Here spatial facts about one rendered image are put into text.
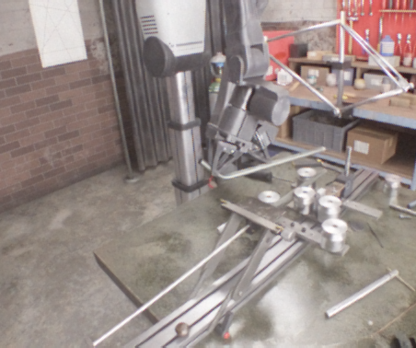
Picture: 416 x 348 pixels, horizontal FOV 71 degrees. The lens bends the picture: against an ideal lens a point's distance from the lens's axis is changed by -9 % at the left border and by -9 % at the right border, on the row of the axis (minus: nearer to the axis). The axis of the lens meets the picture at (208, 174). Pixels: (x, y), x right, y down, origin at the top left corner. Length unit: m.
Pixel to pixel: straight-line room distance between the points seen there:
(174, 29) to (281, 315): 0.93
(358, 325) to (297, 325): 0.11
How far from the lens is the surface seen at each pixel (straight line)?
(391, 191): 0.99
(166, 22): 1.15
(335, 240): 0.66
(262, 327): 0.59
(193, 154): 1.32
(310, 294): 0.65
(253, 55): 0.65
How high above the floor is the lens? 1.35
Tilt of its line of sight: 26 degrees down
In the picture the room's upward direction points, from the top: 5 degrees counter-clockwise
